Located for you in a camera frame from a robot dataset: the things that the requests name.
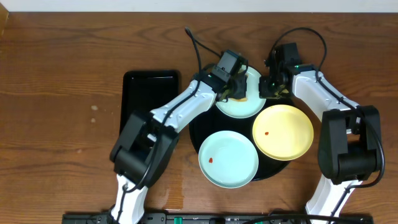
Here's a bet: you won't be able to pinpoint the yellow green sponge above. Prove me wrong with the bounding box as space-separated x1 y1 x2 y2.
228 97 248 102

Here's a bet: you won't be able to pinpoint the light blue plate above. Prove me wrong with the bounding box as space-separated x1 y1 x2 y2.
198 131 259 189
216 67 266 119

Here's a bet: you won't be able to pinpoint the yellow plate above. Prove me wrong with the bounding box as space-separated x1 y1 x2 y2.
252 105 314 161

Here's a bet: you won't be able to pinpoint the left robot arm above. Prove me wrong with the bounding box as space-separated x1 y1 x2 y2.
109 50 248 223

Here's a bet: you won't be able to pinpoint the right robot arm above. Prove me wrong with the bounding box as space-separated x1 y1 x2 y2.
259 43 386 223

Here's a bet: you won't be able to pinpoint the black round tray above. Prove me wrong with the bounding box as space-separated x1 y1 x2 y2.
189 106 290 181

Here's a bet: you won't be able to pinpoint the black rectangular tray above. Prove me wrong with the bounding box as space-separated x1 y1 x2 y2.
119 70 180 131

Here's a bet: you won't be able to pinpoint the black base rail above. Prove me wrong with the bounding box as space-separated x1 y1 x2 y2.
62 213 374 224

